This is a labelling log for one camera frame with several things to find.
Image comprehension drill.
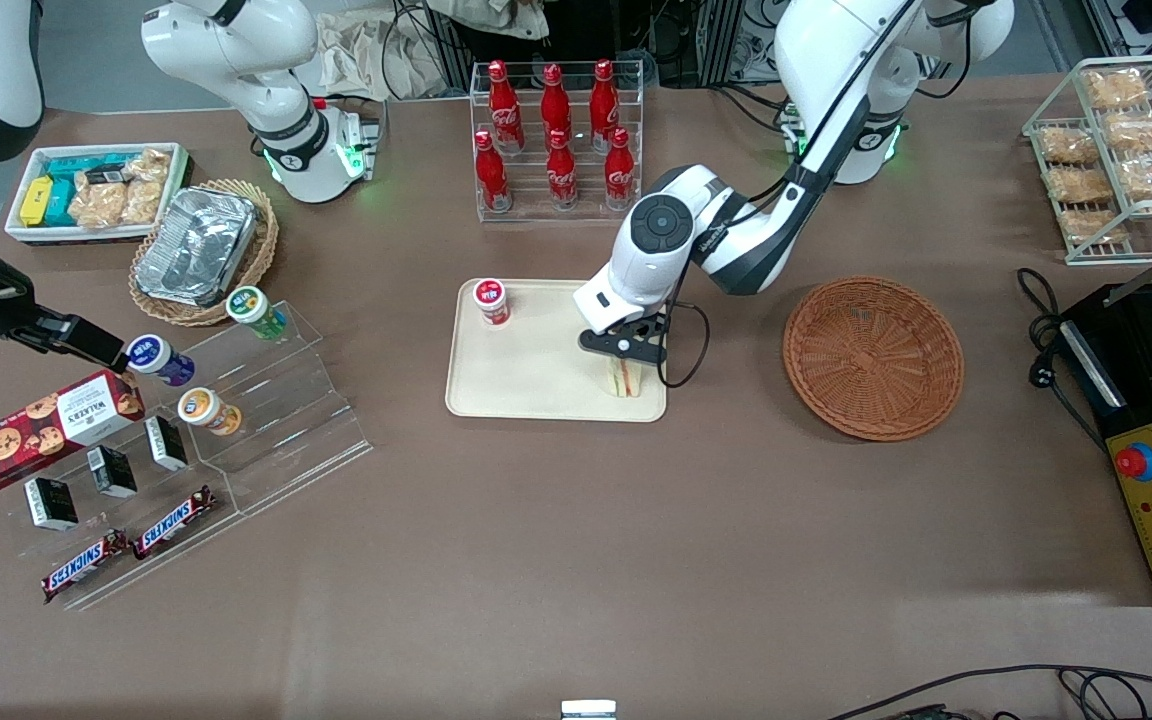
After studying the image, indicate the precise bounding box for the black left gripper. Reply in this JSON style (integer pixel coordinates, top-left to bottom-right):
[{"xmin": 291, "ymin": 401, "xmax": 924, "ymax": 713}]
[{"xmin": 578, "ymin": 317, "xmax": 670, "ymax": 364}]

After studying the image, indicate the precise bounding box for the triangle sandwich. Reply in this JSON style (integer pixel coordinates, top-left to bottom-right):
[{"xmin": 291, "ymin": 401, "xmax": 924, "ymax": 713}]
[{"xmin": 604, "ymin": 358, "xmax": 645, "ymax": 399}]

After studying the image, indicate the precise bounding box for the beige plastic tray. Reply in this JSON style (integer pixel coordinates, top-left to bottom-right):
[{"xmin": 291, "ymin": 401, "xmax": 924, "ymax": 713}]
[{"xmin": 445, "ymin": 279, "xmax": 668, "ymax": 423}]

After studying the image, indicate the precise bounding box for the aluminium foil tray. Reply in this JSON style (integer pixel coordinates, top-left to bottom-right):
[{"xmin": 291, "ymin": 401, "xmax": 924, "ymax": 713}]
[{"xmin": 134, "ymin": 187, "xmax": 259, "ymax": 307}]

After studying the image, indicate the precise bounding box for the light woven wicker basket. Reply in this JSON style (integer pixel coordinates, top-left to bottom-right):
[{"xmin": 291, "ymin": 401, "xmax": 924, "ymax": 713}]
[{"xmin": 129, "ymin": 179, "xmax": 280, "ymax": 328}]

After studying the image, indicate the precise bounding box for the round brown wicker basket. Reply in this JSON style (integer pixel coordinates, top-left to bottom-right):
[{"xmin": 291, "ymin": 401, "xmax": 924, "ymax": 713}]
[{"xmin": 783, "ymin": 277, "xmax": 965, "ymax": 442}]

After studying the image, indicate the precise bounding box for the purple jar with blue cap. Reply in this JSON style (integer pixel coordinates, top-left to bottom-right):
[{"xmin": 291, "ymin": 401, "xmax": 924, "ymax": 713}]
[{"xmin": 126, "ymin": 335, "xmax": 196, "ymax": 388}]

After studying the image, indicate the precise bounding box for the red tartan cookie box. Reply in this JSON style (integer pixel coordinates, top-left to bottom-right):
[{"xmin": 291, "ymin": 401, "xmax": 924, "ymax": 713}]
[{"xmin": 0, "ymin": 370, "xmax": 146, "ymax": 496}]

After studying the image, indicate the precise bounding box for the small black box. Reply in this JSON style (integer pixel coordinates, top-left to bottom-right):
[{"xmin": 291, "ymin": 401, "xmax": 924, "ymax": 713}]
[
  {"xmin": 87, "ymin": 446, "xmax": 138, "ymax": 499},
  {"xmin": 24, "ymin": 477, "xmax": 79, "ymax": 531},
  {"xmin": 144, "ymin": 415, "xmax": 189, "ymax": 472}
]

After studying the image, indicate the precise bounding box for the orange jar with white cap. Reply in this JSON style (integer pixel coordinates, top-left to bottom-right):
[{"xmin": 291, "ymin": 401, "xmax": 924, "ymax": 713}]
[{"xmin": 177, "ymin": 387, "xmax": 243, "ymax": 437}]

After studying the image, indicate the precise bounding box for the white plastic bin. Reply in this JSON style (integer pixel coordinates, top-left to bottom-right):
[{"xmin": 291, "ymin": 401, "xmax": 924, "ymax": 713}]
[{"xmin": 4, "ymin": 143, "xmax": 189, "ymax": 245}]

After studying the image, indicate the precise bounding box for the red capped white jar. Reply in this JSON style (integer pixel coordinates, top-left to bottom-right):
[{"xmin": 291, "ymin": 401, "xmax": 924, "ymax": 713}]
[{"xmin": 473, "ymin": 278, "xmax": 511, "ymax": 327}]

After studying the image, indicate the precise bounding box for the yellow small box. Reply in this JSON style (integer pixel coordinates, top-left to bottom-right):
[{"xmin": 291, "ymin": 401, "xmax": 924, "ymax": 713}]
[{"xmin": 19, "ymin": 177, "xmax": 55, "ymax": 227}]

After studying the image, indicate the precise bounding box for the green capped jar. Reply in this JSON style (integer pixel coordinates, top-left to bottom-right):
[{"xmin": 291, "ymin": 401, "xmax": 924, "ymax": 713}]
[{"xmin": 226, "ymin": 286, "xmax": 289, "ymax": 341}]

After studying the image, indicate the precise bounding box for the clear acrylic bottle rack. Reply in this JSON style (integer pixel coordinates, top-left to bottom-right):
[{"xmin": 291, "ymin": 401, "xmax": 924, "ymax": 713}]
[{"xmin": 469, "ymin": 60, "xmax": 644, "ymax": 223}]

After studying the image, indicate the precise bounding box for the red cola bottle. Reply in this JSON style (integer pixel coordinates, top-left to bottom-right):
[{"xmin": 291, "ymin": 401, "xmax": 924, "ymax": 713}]
[
  {"xmin": 475, "ymin": 131, "xmax": 512, "ymax": 213},
  {"xmin": 488, "ymin": 60, "xmax": 524, "ymax": 153},
  {"xmin": 588, "ymin": 58, "xmax": 621, "ymax": 153},
  {"xmin": 604, "ymin": 127, "xmax": 635, "ymax": 210},
  {"xmin": 540, "ymin": 64, "xmax": 573, "ymax": 151},
  {"xmin": 546, "ymin": 128, "xmax": 579, "ymax": 210}
]

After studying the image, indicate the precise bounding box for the Snickers chocolate bar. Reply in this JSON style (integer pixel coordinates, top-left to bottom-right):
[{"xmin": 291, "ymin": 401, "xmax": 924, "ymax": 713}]
[
  {"xmin": 41, "ymin": 529, "xmax": 129, "ymax": 604},
  {"xmin": 132, "ymin": 486, "xmax": 218, "ymax": 561}
]

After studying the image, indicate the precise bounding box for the clear acrylic step display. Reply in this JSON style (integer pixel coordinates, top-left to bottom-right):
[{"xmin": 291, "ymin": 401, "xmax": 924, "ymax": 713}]
[{"xmin": 11, "ymin": 300, "xmax": 374, "ymax": 613}]

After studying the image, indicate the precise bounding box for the beige crumpled cloth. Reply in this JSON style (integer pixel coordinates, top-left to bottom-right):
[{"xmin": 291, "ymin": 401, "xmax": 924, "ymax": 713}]
[{"xmin": 319, "ymin": 10, "xmax": 459, "ymax": 101}]

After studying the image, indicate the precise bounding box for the black machine housing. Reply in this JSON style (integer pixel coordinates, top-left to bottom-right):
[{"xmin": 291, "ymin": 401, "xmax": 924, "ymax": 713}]
[{"xmin": 1058, "ymin": 283, "xmax": 1152, "ymax": 607}]

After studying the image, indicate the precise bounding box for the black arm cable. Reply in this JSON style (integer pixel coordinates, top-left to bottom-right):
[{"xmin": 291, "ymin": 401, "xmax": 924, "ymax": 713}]
[{"xmin": 660, "ymin": 0, "xmax": 929, "ymax": 389}]

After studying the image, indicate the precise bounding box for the black background cable bundle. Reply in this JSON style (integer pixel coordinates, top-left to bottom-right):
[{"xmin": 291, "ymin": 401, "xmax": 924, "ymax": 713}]
[{"xmin": 711, "ymin": 0, "xmax": 787, "ymax": 101}]

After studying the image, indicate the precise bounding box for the black power cable with plug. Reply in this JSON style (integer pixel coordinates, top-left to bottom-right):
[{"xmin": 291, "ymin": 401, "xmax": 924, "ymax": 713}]
[{"xmin": 1016, "ymin": 267, "xmax": 1113, "ymax": 453}]

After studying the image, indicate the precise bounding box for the thin black table cable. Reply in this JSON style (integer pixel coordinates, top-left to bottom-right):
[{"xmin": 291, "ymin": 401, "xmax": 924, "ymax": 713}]
[{"xmin": 826, "ymin": 664, "xmax": 1152, "ymax": 720}]

